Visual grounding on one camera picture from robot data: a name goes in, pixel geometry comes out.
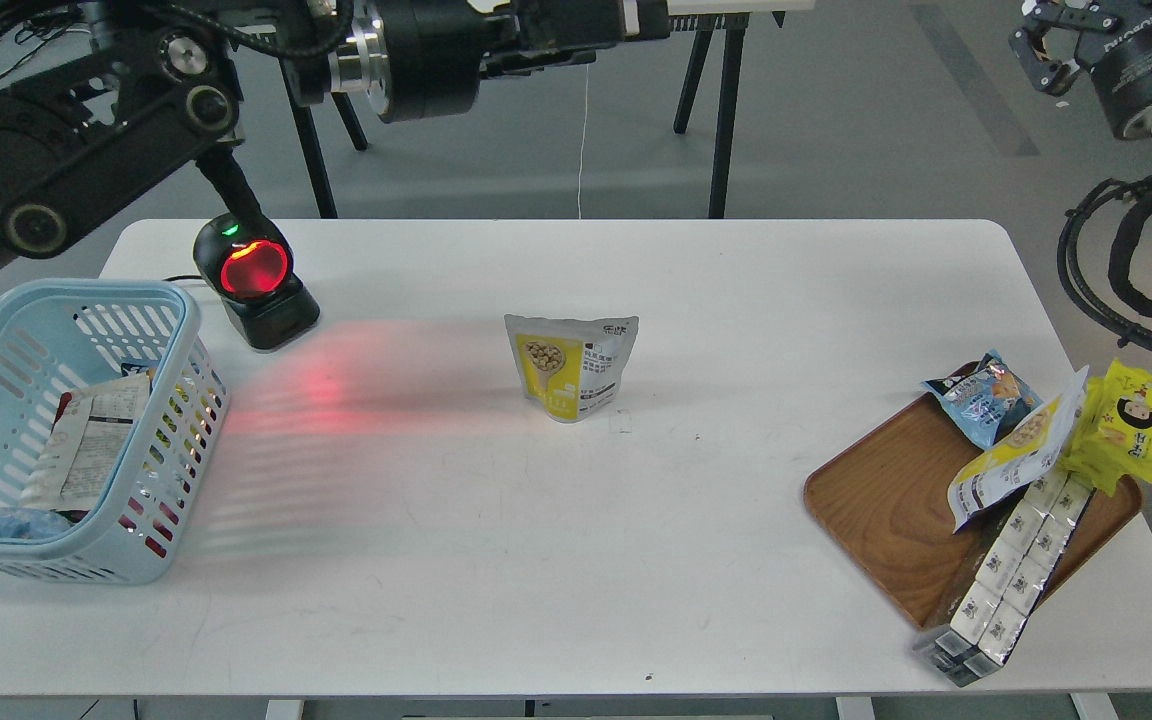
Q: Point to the blue packet in basket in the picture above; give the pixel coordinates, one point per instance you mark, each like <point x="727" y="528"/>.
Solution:
<point x="23" y="524"/>

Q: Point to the brown wooden tray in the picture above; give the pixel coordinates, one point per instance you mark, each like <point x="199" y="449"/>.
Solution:
<point x="887" y="501"/>

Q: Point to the white background table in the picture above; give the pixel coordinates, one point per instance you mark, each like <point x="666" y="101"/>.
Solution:
<point x="703" y="18"/>

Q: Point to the light blue plastic basket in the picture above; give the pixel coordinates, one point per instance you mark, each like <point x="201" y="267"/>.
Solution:
<point x="56" y="336"/>

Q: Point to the yellow cartoon snack pack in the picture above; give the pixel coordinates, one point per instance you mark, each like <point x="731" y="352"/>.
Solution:
<point x="1113" y="437"/>

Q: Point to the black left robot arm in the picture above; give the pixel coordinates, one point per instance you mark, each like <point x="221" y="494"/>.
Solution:
<point x="82" y="140"/>

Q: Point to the black barcode scanner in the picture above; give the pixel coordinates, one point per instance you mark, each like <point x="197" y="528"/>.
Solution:
<point x="251" y="267"/>

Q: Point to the blue snack bag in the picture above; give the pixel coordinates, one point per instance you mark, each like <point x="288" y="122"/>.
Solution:
<point x="985" y="401"/>

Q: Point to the white snack packet in basket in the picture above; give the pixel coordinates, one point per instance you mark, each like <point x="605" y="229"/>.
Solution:
<point x="85" y="443"/>

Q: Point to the yellow white snack pouch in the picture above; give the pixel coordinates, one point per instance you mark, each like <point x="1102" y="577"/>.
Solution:
<point x="570" y="367"/>
<point x="1024" y="455"/>

